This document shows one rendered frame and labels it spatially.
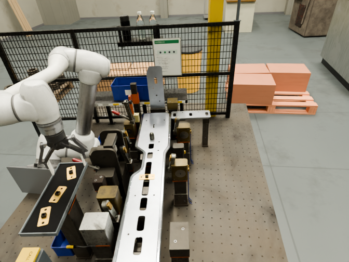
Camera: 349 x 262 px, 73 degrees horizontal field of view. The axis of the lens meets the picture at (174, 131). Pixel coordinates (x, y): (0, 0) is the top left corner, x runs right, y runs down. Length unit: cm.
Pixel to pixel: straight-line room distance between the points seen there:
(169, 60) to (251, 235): 138
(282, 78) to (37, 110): 365
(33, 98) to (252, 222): 125
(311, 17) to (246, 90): 467
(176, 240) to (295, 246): 148
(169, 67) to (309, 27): 634
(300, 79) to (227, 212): 304
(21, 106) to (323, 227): 239
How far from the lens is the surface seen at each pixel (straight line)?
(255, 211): 156
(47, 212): 109
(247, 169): 179
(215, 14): 197
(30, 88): 95
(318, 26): 811
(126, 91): 194
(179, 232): 105
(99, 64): 145
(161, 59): 200
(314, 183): 289
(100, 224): 104
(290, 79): 416
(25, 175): 179
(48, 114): 97
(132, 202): 120
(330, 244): 248
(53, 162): 175
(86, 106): 158
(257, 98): 367
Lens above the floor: 193
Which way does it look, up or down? 36 degrees down
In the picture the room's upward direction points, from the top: 3 degrees counter-clockwise
